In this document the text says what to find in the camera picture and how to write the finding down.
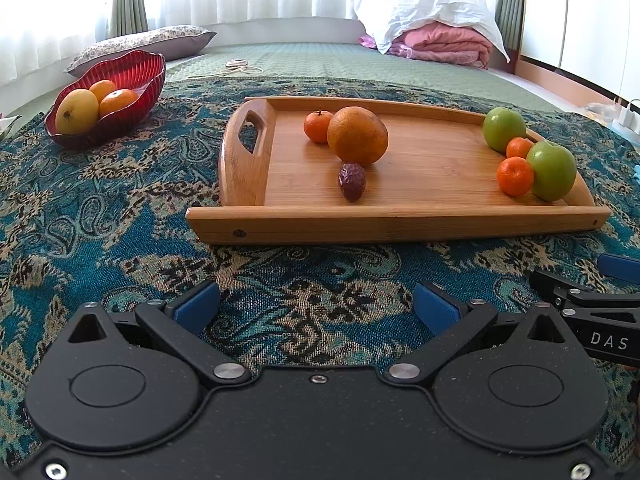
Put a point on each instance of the large green apple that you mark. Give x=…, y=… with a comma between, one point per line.
x=552, y=172

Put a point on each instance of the small green apple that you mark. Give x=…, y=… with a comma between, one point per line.
x=502, y=127

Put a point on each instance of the wooden serving tray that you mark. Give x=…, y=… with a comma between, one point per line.
x=425, y=185

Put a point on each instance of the folded pink blanket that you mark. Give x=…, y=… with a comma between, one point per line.
x=445, y=42

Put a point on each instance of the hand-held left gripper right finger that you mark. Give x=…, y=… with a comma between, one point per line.
x=436, y=310

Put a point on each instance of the green quilted mat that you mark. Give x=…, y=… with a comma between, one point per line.
x=340, y=60

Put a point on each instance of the red glass fruit bowl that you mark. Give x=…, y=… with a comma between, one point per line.
x=130, y=77

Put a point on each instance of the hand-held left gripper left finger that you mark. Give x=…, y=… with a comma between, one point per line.
x=194, y=307

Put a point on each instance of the small tangerine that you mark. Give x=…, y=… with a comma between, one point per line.
x=316, y=127
x=519, y=148
x=515, y=176

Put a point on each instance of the orange in bowl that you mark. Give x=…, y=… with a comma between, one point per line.
x=118, y=102
x=101, y=89

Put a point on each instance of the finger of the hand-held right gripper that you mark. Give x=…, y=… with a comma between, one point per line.
x=620, y=267
x=565, y=287

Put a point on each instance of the floral pillow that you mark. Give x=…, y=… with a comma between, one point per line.
x=145, y=42

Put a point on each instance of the white pillow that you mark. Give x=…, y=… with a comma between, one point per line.
x=425, y=5

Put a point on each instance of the white wardrobe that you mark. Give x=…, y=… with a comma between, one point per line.
x=580, y=15

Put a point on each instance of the clear plastic bag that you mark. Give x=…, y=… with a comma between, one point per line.
x=600, y=111

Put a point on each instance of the red date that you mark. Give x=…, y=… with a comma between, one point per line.
x=352, y=182

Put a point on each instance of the light blue cloth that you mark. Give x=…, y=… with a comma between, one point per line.
x=637, y=172

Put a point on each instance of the teal patterned blanket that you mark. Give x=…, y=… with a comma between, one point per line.
x=125, y=250

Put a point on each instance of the large orange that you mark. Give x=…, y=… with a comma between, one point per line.
x=357, y=136

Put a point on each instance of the yellow mango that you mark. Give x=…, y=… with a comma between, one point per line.
x=76, y=111

